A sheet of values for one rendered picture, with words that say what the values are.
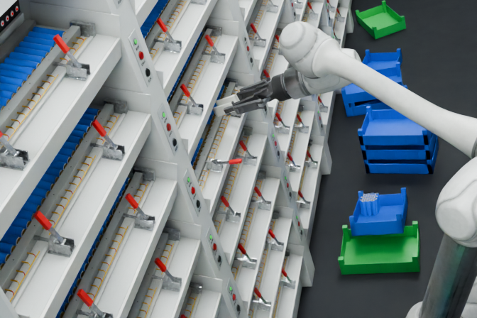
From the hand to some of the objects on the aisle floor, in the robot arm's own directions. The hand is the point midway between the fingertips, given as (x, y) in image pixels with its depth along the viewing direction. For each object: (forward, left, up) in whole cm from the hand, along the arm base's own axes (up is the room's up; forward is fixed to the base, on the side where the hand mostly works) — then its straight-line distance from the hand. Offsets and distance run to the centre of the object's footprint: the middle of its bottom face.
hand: (226, 105), depth 209 cm
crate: (-12, -66, -92) cm, 114 cm away
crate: (-16, -52, -98) cm, 112 cm away
